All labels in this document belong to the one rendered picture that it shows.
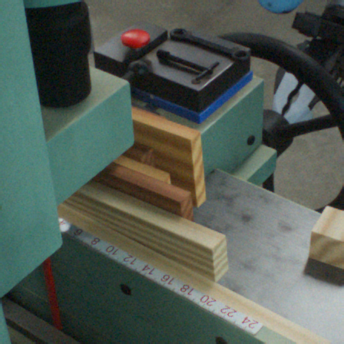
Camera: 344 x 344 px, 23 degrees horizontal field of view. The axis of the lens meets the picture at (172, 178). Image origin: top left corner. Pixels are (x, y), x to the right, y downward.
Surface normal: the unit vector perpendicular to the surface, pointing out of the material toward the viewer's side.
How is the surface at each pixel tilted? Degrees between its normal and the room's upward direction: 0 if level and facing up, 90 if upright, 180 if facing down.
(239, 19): 0
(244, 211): 0
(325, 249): 90
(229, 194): 0
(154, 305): 90
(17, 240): 90
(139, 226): 90
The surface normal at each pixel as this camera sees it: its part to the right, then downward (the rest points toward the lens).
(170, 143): -0.60, 0.53
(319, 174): -0.03, -0.76
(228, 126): 0.80, 0.36
